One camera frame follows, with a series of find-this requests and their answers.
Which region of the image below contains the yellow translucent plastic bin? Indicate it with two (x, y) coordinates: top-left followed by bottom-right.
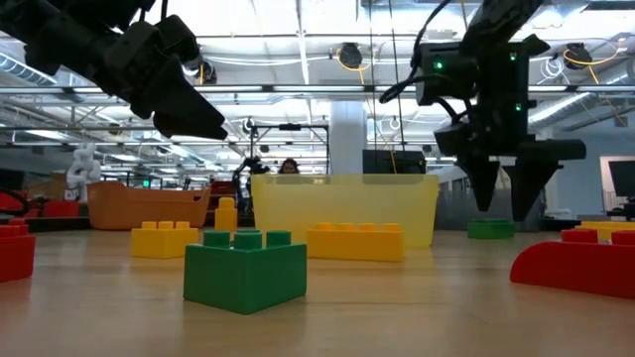
(250, 173), (441, 251)

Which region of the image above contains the long ceiling light bar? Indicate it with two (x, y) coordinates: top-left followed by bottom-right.
(192, 83), (423, 95)

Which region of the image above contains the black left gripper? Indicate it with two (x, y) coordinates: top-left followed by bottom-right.
(101, 22), (228, 141)

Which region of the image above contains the black hanging cable with coil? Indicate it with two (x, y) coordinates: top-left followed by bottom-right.
(387, 0), (405, 151)

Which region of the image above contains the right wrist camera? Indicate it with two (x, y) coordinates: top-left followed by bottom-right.
(414, 42), (478, 106)

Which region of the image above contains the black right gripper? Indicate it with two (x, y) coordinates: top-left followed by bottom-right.
(434, 39), (587, 223)

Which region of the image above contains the black aluminium table frame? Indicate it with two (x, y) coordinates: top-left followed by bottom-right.
(24, 215), (596, 233)

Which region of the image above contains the orange-yellow toy brick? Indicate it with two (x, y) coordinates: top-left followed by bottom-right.
(306, 222), (406, 264)

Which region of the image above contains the yellow toy brick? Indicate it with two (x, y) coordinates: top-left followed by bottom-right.
(574, 220), (635, 243)
(129, 220), (199, 260)
(214, 196), (238, 233)

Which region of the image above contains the cardboard box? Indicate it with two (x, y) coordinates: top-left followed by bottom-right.
(27, 171), (68, 202)

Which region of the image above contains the grey translucent plastic bin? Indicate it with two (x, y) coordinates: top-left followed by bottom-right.
(435, 183), (547, 233)

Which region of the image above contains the red curved toy brick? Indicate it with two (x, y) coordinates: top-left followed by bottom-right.
(509, 228), (635, 300)

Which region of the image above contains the white building pillar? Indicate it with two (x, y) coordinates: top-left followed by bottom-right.
(329, 101), (368, 175)

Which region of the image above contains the person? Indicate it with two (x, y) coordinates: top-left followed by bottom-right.
(277, 157), (302, 176)

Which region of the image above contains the black metal rig frame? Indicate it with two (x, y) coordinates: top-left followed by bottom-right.
(249, 123), (330, 175)

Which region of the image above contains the orange plastic bin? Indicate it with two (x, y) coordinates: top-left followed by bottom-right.
(86, 180), (212, 231)

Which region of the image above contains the black monitor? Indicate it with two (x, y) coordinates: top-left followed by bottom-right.
(361, 150), (427, 175)

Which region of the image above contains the red cabinet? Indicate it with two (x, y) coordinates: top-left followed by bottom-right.
(210, 180), (238, 198)

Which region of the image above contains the red bulky object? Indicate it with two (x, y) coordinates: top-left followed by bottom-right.
(42, 199), (80, 218)
(0, 189), (30, 217)

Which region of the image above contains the black wall screen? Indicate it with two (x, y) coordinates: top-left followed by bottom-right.
(607, 159), (635, 199)

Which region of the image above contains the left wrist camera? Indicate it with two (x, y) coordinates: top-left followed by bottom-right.
(156, 14), (200, 64)

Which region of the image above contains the white robot figure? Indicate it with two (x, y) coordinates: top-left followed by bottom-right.
(65, 143), (102, 204)

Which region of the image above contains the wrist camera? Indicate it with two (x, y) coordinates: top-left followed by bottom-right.
(414, 42), (478, 106)
(156, 14), (200, 64)

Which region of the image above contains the green toy brick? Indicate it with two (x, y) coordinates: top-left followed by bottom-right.
(466, 218), (516, 240)
(183, 227), (309, 316)

